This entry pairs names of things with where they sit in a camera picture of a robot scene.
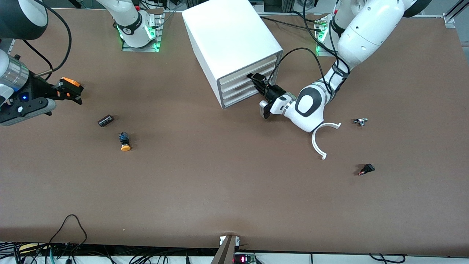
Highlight small device with red display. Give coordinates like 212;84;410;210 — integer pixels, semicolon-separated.
233;253;258;264

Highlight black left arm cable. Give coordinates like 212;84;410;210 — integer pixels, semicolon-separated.
268;0;351;96

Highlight white plastic half ring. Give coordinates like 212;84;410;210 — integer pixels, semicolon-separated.
311;122;342;161

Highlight black cable on table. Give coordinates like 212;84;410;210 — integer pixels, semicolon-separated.
259;10;325;33

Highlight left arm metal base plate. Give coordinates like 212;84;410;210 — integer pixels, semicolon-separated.
315;20;339;58

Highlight yellow push button switch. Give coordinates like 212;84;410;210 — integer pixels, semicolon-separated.
118;132;132;152

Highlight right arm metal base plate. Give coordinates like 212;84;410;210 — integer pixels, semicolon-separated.
122;15;164;52

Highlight black looped cable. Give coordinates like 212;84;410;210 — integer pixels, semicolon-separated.
49;214;88;245

